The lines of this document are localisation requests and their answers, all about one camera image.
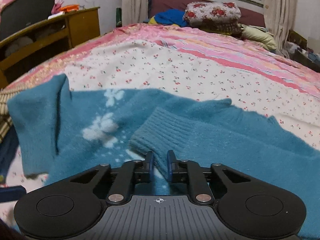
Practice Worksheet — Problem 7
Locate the red floral cushion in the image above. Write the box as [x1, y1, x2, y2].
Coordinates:
[182, 1, 242, 33]

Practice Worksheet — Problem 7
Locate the orange object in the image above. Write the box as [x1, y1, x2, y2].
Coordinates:
[59, 4, 79, 13]

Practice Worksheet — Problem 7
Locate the blue cloth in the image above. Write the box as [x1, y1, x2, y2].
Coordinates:
[149, 9, 188, 27]

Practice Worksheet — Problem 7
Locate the blue towel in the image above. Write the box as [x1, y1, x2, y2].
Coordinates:
[7, 74, 320, 240]

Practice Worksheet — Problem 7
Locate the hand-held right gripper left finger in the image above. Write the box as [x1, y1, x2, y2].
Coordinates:
[70, 151, 155, 205]

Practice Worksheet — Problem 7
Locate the striped cloth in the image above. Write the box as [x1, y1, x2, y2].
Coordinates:
[0, 89, 18, 137]

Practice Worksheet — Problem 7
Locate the maroon bench cover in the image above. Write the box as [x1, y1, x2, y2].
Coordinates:
[150, 0, 266, 28]

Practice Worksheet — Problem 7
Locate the black television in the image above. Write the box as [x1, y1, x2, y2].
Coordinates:
[0, 0, 56, 42]

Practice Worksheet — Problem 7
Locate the cluttered bedside table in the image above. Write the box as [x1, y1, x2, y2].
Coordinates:
[284, 29, 320, 73]

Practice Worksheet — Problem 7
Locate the wooden cabinet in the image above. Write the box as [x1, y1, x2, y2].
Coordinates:
[0, 7, 101, 89]

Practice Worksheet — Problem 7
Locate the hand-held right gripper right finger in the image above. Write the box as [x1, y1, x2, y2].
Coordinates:
[166, 150, 251, 205]

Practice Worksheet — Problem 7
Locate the dark navy cloth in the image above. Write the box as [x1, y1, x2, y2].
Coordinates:
[0, 127, 20, 177]

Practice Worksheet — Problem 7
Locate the cream folded blanket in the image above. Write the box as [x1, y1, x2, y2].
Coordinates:
[239, 24, 278, 51]

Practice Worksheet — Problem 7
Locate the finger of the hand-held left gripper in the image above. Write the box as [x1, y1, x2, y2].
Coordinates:
[0, 185, 27, 202]

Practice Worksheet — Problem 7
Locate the cream curtain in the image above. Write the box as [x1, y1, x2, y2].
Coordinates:
[261, 0, 298, 52]
[122, 0, 150, 27]

